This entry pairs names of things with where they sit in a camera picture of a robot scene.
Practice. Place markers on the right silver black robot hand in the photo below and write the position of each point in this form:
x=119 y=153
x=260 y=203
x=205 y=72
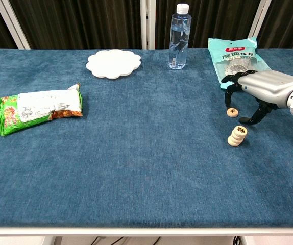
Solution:
x=271 y=86

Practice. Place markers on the wooden chess piece black character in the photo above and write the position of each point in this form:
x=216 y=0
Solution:
x=232 y=112
x=240 y=130
x=238 y=136

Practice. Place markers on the wooden chess piece red character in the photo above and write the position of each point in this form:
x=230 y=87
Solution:
x=232 y=145
x=235 y=140

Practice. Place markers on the teal cleaning cloth package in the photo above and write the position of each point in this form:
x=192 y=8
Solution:
x=232 y=48

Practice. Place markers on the clear plastic water bottle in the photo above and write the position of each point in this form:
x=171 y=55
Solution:
x=179 y=38

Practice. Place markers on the blue fabric table cover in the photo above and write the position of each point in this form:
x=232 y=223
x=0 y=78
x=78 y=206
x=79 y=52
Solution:
x=136 y=153

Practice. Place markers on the white flower-shaped paint palette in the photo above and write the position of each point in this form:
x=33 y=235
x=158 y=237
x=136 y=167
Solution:
x=113 y=63

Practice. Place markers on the green and white snack bag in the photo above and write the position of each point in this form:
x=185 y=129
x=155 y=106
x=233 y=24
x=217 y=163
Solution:
x=39 y=107

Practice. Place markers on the white frame post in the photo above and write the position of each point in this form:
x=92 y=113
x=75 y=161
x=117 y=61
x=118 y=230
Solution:
x=260 y=18
x=147 y=23
x=12 y=24

